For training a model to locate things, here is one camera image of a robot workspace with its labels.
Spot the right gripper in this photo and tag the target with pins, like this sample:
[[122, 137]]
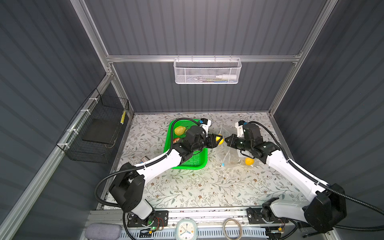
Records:
[[233, 137]]

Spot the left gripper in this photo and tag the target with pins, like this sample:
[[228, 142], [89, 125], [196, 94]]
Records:
[[212, 143]]

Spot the clear zip top bag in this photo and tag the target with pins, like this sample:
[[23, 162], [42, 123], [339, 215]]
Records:
[[228, 157]]

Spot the green plastic basket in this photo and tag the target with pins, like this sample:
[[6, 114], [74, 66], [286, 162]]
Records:
[[198, 160]]

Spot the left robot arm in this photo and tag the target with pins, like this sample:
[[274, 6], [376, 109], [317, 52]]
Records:
[[128, 186]]

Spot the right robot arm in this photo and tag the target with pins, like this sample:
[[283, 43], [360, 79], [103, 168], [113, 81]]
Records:
[[324, 206]]

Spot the pale yellow pear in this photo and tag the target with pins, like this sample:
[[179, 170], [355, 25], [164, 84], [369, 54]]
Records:
[[180, 130]]

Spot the pack of coloured markers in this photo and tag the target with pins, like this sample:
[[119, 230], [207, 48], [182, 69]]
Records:
[[145, 159]]

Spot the white analog clock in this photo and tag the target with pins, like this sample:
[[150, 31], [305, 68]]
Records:
[[186, 229]]

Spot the black clamp tool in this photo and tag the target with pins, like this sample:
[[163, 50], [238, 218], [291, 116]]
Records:
[[313, 234]]

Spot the grey cloth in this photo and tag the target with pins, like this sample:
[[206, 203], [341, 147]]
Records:
[[98, 231]]

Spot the white wire mesh basket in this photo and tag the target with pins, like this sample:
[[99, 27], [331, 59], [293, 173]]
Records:
[[213, 71]]

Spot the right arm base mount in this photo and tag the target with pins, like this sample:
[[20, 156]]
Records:
[[258, 215]]

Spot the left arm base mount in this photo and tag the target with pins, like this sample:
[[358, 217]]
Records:
[[155, 219]]

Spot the black wire basket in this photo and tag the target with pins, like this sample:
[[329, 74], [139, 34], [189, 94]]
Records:
[[97, 131]]

